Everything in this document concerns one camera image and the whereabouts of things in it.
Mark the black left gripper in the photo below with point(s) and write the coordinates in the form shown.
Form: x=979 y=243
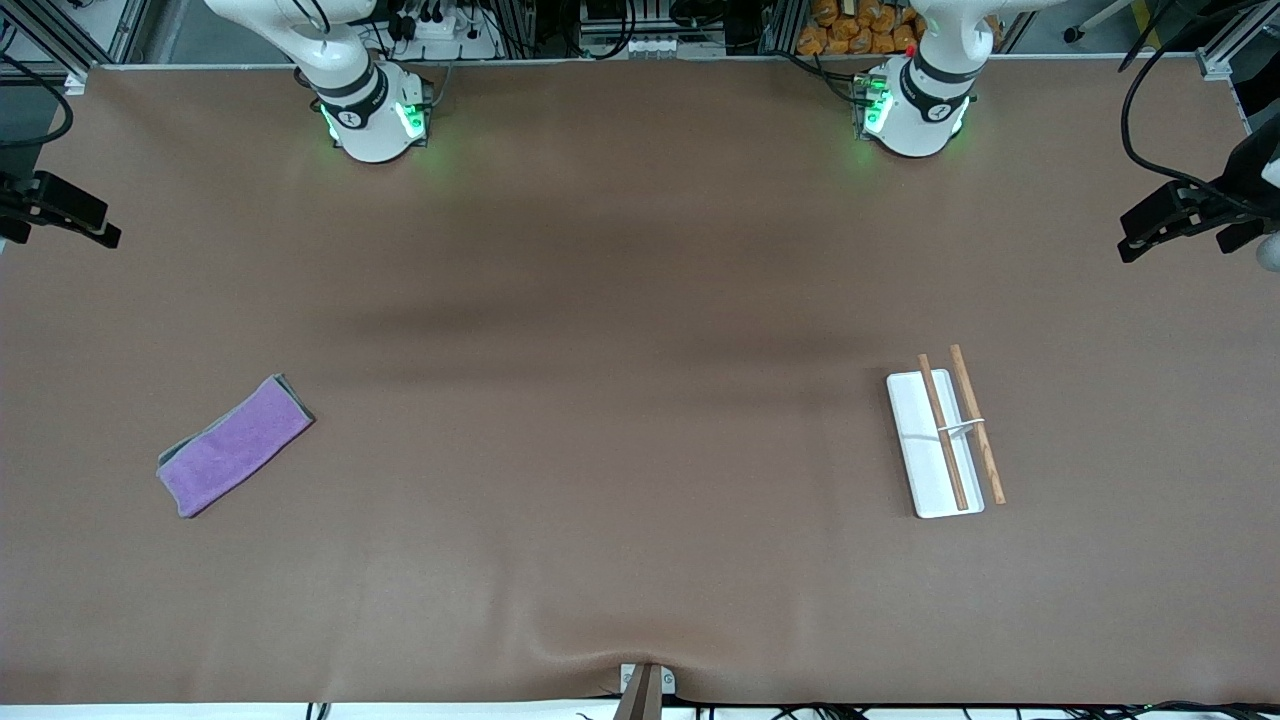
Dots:
x=1246 y=176

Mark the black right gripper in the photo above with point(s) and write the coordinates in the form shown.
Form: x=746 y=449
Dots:
x=12 y=193

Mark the purple towel with grey edge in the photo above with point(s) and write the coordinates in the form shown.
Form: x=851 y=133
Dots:
x=235 y=445

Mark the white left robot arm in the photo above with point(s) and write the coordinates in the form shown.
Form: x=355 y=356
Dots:
x=915 y=125

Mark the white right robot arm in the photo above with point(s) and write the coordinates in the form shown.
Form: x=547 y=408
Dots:
x=370 y=130

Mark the wooden rack rod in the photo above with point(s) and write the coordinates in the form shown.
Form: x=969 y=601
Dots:
x=935 y=400
x=990 y=470

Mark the white rectangular rack base tray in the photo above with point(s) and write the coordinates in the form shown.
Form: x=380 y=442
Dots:
x=915 y=440

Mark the white stand leg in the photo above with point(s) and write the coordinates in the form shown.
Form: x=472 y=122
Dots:
x=1100 y=18

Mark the pile of orange packets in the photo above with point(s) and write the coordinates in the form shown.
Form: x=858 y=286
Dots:
x=850 y=30

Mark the white power strip with plugs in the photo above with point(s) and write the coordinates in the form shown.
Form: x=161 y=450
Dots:
x=440 y=30

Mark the white terminal strip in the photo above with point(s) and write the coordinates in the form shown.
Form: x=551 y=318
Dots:
x=650 y=46

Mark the brown table cover mat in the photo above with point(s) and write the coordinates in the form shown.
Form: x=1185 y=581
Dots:
x=600 y=400

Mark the aluminium frame profile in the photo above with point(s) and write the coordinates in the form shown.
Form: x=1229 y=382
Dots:
x=130 y=30
x=1225 y=62

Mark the metal clamp bracket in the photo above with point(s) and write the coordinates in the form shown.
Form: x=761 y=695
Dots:
x=627 y=680

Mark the brown camera post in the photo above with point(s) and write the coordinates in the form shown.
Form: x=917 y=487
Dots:
x=640 y=702

